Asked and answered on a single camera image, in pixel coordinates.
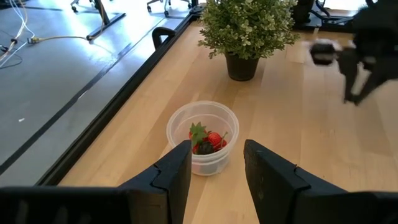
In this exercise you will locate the grey office chair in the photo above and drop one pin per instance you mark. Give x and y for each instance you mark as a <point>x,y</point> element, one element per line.
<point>74,8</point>

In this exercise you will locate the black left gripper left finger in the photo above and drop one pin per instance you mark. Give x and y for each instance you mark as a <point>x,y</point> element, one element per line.
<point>93,205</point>

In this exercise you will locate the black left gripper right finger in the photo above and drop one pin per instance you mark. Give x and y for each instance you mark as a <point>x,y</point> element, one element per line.
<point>311,205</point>

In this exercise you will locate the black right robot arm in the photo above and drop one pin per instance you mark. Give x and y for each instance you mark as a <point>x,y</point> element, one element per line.
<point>301,12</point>

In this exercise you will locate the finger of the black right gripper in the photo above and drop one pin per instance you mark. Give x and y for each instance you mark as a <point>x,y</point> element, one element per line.
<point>379,79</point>
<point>350,77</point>

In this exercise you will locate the blue seat office chair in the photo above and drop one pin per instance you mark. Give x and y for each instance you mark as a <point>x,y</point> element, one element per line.
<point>166,12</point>

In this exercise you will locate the small strawberry with leafy crown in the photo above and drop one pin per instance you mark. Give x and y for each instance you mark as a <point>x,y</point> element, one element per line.
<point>197,133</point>

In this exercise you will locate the clear plastic tupperware container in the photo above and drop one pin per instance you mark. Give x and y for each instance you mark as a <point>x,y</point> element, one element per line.
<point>202,109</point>

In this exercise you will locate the green plant in black pot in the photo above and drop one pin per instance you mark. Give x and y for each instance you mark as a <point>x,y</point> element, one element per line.
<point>245,28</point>

